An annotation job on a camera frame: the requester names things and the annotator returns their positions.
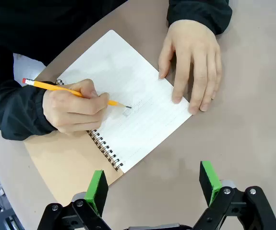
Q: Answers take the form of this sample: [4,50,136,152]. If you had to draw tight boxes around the yellow pencil with red eraser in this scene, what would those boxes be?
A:
[22,78,132,109]

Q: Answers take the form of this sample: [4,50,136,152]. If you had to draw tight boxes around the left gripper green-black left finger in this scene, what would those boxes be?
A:
[36,169,112,230]

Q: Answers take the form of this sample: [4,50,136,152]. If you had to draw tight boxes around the person's right forearm black sleeve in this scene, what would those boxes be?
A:
[0,80,58,141]

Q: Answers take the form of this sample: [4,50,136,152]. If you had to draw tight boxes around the person's right hand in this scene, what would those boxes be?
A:
[42,79,110,135]

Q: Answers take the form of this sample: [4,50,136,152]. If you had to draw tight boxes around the person in black jacket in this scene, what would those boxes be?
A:
[0,0,129,96]

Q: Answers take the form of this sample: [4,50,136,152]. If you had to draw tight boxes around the person's left forearm black sleeve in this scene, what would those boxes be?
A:
[167,0,233,36]

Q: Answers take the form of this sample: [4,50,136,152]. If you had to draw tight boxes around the spiral notebook with kraft cover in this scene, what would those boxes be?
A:
[24,29,193,207]

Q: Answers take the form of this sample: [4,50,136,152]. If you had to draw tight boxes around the person's left hand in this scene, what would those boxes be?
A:
[158,19,223,115]

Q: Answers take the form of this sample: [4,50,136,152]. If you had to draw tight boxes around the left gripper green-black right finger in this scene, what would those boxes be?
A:
[192,160,276,230]

